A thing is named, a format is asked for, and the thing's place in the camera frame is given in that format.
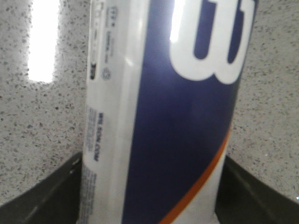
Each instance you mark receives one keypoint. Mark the clear plastic tennis ball can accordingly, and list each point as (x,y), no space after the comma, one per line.
(162,81)

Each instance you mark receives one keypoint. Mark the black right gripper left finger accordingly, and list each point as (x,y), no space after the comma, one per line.
(55,200)

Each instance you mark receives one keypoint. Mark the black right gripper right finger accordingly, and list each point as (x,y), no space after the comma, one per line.
(243,199)

